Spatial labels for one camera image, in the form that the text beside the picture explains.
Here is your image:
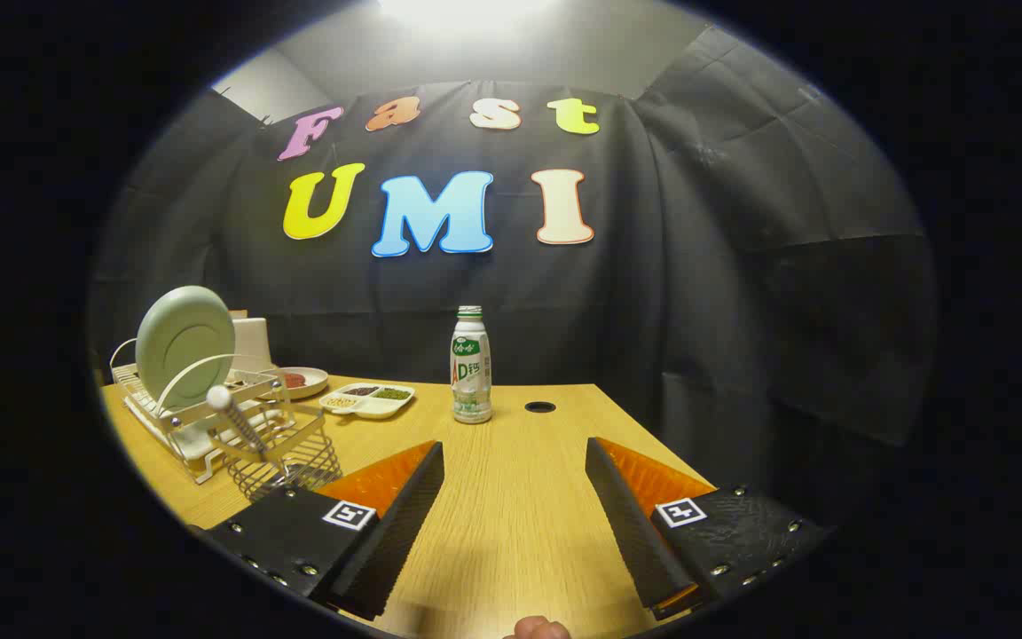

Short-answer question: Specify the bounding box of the black backdrop cloth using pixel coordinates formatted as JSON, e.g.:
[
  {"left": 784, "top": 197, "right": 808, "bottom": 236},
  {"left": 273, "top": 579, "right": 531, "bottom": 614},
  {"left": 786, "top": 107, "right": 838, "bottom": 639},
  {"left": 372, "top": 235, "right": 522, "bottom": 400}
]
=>
[{"left": 90, "top": 27, "right": 938, "bottom": 533}]

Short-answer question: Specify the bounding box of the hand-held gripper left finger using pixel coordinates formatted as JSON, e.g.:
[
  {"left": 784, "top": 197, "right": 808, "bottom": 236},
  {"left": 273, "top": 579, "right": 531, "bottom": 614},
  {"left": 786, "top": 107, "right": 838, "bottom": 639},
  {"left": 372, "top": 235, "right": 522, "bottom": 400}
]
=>
[{"left": 196, "top": 441, "right": 445, "bottom": 622}]

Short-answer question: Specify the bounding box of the beige round plate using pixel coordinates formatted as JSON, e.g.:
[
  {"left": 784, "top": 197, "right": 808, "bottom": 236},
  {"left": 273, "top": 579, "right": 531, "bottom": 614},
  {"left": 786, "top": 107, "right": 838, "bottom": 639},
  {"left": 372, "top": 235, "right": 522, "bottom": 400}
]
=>
[{"left": 276, "top": 367, "right": 330, "bottom": 400}]

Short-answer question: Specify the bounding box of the white divided tray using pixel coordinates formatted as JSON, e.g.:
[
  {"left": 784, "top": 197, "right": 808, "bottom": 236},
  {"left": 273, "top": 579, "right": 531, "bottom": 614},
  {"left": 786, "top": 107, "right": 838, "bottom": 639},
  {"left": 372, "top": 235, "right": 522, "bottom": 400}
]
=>
[{"left": 319, "top": 383, "right": 416, "bottom": 420}]

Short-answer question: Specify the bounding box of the white wire dish rack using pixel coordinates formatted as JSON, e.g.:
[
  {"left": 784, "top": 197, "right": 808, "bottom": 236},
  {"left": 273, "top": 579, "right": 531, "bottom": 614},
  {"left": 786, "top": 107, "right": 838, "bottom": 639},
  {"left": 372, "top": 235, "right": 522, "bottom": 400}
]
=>
[{"left": 109, "top": 337, "right": 299, "bottom": 485}]

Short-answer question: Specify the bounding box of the white-tipped metal spoon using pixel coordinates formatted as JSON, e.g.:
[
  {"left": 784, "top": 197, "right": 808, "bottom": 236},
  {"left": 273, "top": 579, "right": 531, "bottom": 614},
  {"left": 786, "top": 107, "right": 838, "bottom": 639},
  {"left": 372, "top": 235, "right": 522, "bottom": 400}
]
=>
[{"left": 207, "top": 385, "right": 272, "bottom": 462}]

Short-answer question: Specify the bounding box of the white and green drink bottle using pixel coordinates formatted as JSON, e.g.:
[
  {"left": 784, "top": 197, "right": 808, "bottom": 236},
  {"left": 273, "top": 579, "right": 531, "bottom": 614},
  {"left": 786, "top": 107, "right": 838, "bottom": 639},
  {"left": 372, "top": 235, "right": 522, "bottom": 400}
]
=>
[{"left": 451, "top": 306, "right": 493, "bottom": 425}]

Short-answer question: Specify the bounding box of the metal wire basket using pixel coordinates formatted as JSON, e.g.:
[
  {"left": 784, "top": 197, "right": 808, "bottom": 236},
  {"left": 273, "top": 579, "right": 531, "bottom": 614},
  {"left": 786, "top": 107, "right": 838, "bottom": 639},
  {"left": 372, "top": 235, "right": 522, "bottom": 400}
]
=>
[{"left": 206, "top": 404, "right": 343, "bottom": 502}]

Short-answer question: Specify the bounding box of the ceiling light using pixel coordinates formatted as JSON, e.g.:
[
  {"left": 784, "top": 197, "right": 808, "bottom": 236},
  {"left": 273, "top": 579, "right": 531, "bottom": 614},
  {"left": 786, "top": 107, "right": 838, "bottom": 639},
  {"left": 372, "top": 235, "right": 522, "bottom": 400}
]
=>
[{"left": 378, "top": 0, "right": 556, "bottom": 28}]

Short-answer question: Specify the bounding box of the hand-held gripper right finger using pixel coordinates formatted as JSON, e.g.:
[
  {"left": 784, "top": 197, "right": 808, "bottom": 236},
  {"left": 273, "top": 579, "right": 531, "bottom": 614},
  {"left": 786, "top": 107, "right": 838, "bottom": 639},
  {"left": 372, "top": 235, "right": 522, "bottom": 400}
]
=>
[{"left": 585, "top": 437, "right": 831, "bottom": 622}]

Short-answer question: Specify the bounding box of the pale green plate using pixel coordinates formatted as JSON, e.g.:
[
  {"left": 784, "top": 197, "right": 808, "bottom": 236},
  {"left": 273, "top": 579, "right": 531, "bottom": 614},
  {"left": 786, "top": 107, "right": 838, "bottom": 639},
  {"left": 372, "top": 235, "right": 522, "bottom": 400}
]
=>
[{"left": 135, "top": 286, "right": 237, "bottom": 411}]

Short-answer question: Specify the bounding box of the white toaster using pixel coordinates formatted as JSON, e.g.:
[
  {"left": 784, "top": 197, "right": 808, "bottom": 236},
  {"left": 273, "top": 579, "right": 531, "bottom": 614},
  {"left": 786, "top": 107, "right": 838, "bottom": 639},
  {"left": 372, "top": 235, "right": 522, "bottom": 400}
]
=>
[{"left": 232, "top": 311, "right": 278, "bottom": 372}]

